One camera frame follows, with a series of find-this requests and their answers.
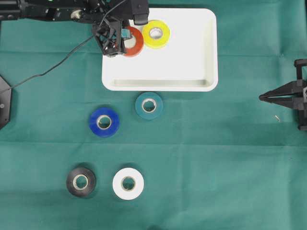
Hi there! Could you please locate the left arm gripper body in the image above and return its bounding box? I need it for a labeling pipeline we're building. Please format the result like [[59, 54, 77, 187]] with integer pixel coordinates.
[[92, 20, 126, 57]]

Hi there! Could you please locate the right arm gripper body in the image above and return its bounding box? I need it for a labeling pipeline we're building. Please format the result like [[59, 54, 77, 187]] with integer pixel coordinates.
[[294, 59, 307, 131]]

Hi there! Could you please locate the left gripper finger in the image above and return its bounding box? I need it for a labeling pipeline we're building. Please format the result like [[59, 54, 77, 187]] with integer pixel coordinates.
[[121, 20, 131, 40]]

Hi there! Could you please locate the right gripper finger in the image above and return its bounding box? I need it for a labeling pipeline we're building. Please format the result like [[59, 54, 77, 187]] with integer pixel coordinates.
[[260, 97, 300, 110], [259, 81, 300, 99]]

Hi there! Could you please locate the red tape roll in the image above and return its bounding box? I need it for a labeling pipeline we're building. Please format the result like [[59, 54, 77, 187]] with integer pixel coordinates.
[[123, 26, 144, 57]]

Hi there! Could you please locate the yellow tape roll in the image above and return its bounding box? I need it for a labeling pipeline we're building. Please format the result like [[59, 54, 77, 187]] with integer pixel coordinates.
[[142, 20, 170, 49]]

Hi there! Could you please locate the teal tape roll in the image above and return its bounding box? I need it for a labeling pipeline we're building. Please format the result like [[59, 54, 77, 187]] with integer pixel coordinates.
[[135, 92, 164, 120]]

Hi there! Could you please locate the black tape roll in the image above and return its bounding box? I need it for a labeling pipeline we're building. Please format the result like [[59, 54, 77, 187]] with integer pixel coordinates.
[[66, 167, 96, 197]]

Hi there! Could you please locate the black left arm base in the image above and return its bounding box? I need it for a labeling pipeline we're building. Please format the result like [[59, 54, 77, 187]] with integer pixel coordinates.
[[0, 76, 12, 129]]

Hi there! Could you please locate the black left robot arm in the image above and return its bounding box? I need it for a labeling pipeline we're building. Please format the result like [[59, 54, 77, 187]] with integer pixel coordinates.
[[0, 0, 127, 57]]

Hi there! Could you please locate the blue tape roll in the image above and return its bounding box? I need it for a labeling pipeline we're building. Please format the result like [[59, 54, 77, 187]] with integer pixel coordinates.
[[89, 107, 120, 138]]

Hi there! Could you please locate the white tape roll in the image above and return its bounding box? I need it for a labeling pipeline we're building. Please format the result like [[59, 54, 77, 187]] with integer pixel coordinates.
[[112, 168, 144, 200]]

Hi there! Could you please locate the white plastic tray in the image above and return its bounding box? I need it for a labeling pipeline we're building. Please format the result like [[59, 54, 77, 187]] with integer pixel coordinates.
[[102, 8, 218, 92]]

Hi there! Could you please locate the black camera cable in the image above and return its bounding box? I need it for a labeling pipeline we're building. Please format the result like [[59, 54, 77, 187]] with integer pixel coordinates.
[[9, 0, 128, 91]]

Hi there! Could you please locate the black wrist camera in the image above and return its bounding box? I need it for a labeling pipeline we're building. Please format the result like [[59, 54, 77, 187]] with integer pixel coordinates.
[[110, 0, 149, 25]]

